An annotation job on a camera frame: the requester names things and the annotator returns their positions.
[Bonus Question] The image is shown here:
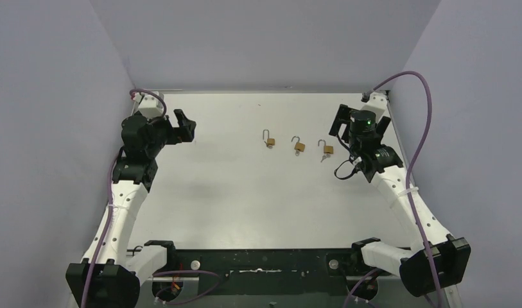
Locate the brass padlock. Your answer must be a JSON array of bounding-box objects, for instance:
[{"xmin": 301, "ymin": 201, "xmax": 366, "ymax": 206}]
[
  {"xmin": 291, "ymin": 135, "xmax": 306, "ymax": 154},
  {"xmin": 262, "ymin": 129, "xmax": 275, "ymax": 147},
  {"xmin": 317, "ymin": 139, "xmax": 334, "ymax": 156}
]

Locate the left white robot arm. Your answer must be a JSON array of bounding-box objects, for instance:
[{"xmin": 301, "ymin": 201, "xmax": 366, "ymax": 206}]
[{"xmin": 65, "ymin": 109, "xmax": 196, "ymax": 307}]

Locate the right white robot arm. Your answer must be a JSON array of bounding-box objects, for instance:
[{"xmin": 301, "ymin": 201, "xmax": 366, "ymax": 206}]
[{"xmin": 329, "ymin": 105, "xmax": 471, "ymax": 297}]

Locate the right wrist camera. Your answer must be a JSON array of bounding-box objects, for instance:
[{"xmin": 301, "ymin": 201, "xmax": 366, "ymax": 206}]
[{"xmin": 360, "ymin": 91, "xmax": 388, "ymax": 122}]

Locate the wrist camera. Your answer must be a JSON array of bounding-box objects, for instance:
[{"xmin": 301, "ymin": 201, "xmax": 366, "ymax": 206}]
[
  {"xmin": 360, "ymin": 91, "xmax": 388, "ymax": 122},
  {"xmin": 130, "ymin": 91, "xmax": 166, "ymax": 120}
]

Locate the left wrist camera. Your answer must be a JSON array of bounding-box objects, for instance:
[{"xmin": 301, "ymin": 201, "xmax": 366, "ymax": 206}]
[{"xmin": 130, "ymin": 91, "xmax": 166, "ymax": 120}]

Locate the aluminium rail frame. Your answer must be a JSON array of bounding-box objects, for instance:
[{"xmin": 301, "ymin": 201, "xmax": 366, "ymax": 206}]
[{"xmin": 67, "ymin": 88, "xmax": 465, "ymax": 308}]

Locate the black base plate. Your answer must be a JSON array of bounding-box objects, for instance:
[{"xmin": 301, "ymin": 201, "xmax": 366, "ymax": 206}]
[{"xmin": 133, "ymin": 248, "xmax": 397, "ymax": 298}]

